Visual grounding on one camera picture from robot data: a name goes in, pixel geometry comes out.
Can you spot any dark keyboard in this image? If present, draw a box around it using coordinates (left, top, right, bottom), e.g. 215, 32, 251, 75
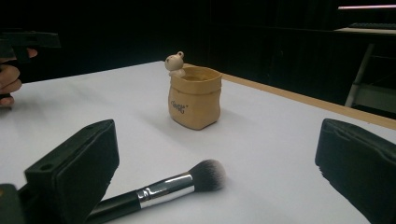
347, 21, 396, 31

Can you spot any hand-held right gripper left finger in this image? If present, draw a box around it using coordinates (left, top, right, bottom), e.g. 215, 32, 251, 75
23, 119, 120, 224

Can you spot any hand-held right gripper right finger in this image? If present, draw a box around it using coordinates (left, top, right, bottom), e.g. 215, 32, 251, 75
314, 118, 396, 224

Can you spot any tan bag-shaped holder with bear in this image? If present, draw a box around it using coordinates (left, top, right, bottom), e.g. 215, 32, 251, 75
164, 50, 223, 131

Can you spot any black makeup brush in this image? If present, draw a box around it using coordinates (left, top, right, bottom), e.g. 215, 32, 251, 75
85, 159, 227, 224

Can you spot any metal-legged table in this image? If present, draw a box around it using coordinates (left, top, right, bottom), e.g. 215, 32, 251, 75
334, 27, 396, 115

